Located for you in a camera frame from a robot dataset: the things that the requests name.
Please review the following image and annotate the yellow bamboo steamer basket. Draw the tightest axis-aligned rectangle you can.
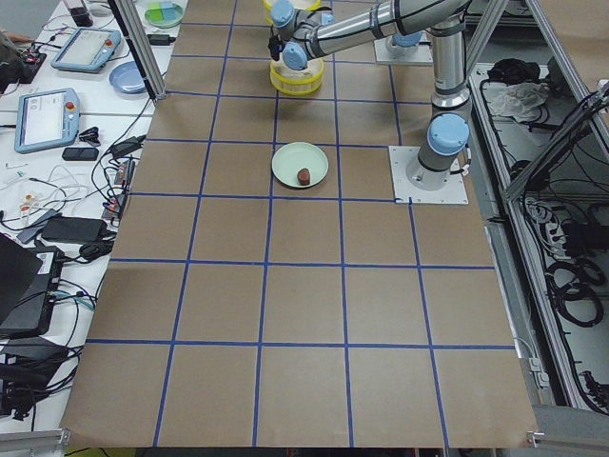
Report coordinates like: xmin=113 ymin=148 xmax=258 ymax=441
xmin=269 ymin=59 xmax=324 ymax=96

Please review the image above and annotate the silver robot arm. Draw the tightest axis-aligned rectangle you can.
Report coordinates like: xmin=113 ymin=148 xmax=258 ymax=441
xmin=385 ymin=30 xmax=423 ymax=54
xmin=268 ymin=1 xmax=470 ymax=172

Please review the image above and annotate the brown steamed bun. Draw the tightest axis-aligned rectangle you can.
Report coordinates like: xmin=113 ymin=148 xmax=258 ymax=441
xmin=297 ymin=168 xmax=311 ymax=187

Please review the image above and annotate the light green plate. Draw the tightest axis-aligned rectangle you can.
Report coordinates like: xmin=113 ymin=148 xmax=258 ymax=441
xmin=271 ymin=142 xmax=329 ymax=189

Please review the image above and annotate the blue plate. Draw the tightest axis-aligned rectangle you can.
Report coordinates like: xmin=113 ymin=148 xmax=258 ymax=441
xmin=108 ymin=61 xmax=147 ymax=94

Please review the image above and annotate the black power adapter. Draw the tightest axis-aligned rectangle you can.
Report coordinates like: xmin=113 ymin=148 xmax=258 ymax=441
xmin=147 ymin=33 xmax=176 ymax=46

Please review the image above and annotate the white crumpled cloth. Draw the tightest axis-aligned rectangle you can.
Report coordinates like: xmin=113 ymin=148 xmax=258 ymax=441
xmin=488 ymin=82 xmax=550 ymax=122

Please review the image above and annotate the green bowl with blocks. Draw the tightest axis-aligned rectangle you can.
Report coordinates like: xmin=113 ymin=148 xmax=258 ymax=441
xmin=144 ymin=1 xmax=185 ymax=29

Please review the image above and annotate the black laptop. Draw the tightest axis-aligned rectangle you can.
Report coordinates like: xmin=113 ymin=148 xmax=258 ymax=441
xmin=1 ymin=235 xmax=64 ymax=339

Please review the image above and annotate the upper teach pendant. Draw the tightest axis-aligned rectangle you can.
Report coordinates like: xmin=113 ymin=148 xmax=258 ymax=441
xmin=50 ymin=28 xmax=122 ymax=73

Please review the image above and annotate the teach pendant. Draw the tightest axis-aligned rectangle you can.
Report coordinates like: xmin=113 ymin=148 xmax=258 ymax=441
xmin=14 ymin=88 xmax=80 ymax=154
xmin=50 ymin=28 xmax=122 ymax=73

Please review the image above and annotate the lower teach pendant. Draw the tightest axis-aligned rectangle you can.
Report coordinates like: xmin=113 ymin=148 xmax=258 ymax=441
xmin=14 ymin=88 xmax=80 ymax=154

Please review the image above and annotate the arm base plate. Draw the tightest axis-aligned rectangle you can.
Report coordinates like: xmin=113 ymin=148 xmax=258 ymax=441
xmin=374 ymin=38 xmax=433 ymax=67
xmin=388 ymin=146 xmax=469 ymax=206

